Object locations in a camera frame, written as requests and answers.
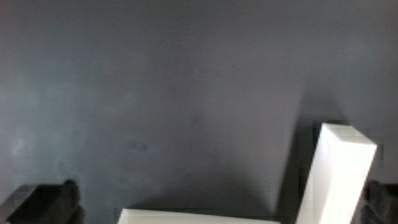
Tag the white U-shaped fence wall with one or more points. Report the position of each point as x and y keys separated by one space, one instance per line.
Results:
x=340 y=167

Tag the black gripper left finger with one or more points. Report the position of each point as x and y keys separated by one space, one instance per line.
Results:
x=43 y=204

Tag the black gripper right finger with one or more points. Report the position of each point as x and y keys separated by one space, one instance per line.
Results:
x=379 y=212

